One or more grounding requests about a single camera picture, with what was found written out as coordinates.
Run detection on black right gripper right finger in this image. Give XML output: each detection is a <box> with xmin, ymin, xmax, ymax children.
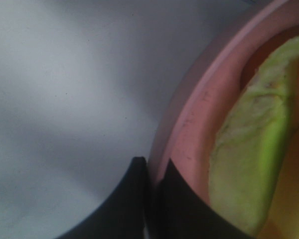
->
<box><xmin>145</xmin><ymin>161</ymin><xmax>249</xmax><ymax>239</ymax></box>

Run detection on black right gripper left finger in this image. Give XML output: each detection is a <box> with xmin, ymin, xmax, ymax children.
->
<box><xmin>59</xmin><ymin>157</ymin><xmax>148</xmax><ymax>239</ymax></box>

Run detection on pink round plate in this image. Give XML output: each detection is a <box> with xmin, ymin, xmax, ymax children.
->
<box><xmin>148</xmin><ymin>0</ymin><xmax>299</xmax><ymax>201</ymax></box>

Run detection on toast sandwich with lettuce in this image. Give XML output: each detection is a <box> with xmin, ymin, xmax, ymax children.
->
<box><xmin>208</xmin><ymin>35</ymin><xmax>299</xmax><ymax>237</ymax></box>

